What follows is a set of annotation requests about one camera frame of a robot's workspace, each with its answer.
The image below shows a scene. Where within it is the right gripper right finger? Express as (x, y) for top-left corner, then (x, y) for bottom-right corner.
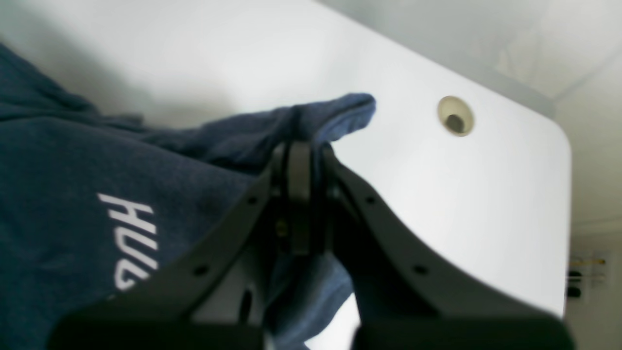
(321, 145), (574, 350)

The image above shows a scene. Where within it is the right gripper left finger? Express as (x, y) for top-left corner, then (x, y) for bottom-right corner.
(47, 142), (312, 350)

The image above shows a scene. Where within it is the left table cable grommet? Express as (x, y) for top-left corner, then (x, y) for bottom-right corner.
(437, 96), (475, 137)

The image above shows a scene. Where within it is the dark blue t-shirt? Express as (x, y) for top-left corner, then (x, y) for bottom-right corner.
(0, 46), (376, 350)

